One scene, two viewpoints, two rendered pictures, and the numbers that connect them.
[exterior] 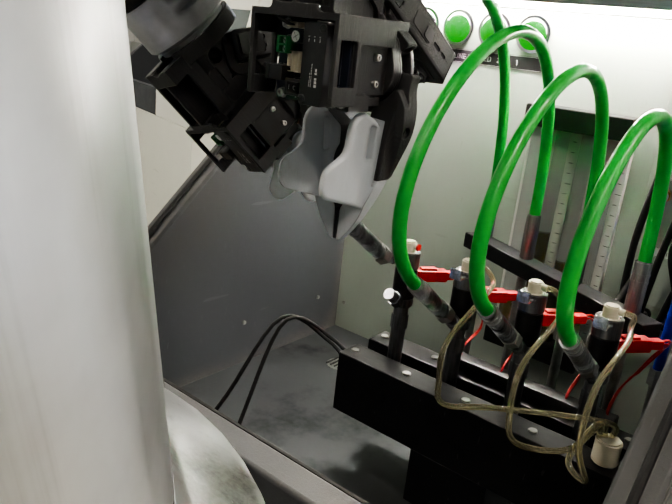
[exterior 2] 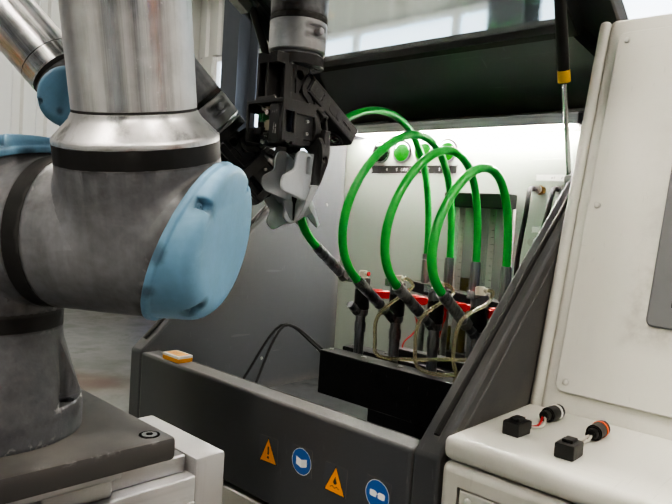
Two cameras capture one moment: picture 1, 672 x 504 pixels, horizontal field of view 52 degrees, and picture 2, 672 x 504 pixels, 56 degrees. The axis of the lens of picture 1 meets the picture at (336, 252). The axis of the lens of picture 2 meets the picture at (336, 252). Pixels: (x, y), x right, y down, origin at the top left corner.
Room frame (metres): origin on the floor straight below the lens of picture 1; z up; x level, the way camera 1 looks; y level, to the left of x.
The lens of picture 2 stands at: (-0.38, -0.12, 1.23)
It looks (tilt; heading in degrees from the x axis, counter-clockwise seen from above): 3 degrees down; 4
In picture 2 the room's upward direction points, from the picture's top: 4 degrees clockwise
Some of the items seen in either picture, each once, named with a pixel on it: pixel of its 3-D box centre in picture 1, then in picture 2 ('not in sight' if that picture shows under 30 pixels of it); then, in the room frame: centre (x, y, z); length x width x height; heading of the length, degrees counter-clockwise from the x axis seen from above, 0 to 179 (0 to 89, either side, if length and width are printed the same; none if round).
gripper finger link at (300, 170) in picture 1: (310, 172); (279, 185); (0.47, 0.02, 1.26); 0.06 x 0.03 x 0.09; 142
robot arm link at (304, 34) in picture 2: not in sight; (299, 42); (0.46, 0.01, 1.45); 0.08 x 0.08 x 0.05
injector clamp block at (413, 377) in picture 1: (468, 446); (408, 407); (0.71, -0.18, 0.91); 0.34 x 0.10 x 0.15; 52
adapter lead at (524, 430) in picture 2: not in sight; (535, 418); (0.42, -0.32, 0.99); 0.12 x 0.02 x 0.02; 139
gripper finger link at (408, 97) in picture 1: (379, 114); (312, 152); (0.46, -0.02, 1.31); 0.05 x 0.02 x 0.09; 52
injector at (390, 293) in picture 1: (392, 333); (355, 334); (0.77, -0.08, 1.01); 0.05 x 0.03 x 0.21; 142
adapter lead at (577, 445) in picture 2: not in sight; (584, 438); (0.36, -0.37, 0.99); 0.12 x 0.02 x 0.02; 143
